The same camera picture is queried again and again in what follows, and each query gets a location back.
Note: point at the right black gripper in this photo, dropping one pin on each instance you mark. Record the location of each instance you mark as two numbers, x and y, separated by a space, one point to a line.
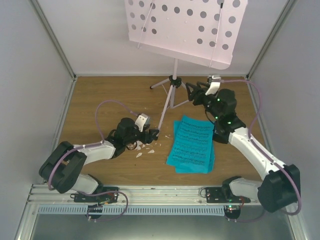
199 93

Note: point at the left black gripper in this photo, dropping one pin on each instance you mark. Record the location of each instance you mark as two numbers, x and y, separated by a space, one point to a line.
147 137

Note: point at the cyan sheet music page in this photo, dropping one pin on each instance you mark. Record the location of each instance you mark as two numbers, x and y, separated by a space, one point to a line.
208 169
192 142

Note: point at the white music stand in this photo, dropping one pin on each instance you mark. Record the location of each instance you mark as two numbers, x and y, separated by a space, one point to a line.
203 32

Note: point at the black metronome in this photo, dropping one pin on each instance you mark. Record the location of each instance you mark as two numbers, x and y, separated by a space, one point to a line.
220 136

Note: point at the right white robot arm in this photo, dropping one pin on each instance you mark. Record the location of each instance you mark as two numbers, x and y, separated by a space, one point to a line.
280 184

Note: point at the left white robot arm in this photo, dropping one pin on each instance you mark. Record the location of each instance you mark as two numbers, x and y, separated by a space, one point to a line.
62 169

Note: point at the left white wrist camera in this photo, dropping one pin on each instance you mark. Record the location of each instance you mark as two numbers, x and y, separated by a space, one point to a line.
141 121

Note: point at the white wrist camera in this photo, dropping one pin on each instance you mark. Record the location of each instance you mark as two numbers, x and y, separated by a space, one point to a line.
141 121
214 82

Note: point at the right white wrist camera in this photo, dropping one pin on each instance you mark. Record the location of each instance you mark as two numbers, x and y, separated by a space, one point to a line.
214 82

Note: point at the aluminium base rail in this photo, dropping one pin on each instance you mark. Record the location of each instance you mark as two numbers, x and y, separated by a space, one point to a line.
140 200

